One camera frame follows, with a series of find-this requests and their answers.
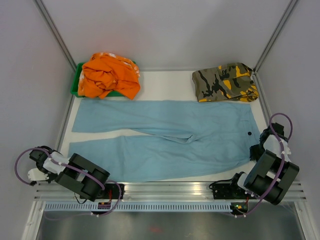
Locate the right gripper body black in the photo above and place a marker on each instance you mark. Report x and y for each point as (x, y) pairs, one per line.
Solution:
(256, 151)

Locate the light blue trousers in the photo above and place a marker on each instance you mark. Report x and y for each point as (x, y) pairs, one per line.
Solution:
(173, 139)

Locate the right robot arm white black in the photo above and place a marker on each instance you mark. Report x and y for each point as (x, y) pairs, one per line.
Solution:
(273, 172)

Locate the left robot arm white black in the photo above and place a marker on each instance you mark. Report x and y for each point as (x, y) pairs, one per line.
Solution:
(74, 173)

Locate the camouflage folded trousers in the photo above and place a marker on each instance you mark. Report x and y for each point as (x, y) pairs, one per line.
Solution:
(229, 82)

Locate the orange trousers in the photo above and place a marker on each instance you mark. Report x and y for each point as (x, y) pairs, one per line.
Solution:
(105, 73)

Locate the green plastic bin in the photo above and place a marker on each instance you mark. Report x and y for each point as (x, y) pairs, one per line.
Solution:
(75, 84)

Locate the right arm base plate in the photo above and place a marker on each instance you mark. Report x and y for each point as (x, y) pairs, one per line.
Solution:
(225, 190)

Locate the aluminium front rail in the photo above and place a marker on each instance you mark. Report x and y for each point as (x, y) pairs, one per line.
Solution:
(159, 191)

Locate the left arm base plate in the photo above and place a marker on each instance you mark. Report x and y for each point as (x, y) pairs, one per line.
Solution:
(112, 191)

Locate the right aluminium frame post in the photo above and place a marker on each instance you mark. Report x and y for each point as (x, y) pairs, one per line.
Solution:
(276, 33)

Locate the aluminium frame post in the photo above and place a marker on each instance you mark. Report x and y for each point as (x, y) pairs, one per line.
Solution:
(276, 33)
(55, 32)

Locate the slotted cable duct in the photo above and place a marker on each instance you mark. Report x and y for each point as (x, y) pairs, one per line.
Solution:
(140, 206)

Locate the left aluminium frame post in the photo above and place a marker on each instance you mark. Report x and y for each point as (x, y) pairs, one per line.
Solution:
(55, 32)

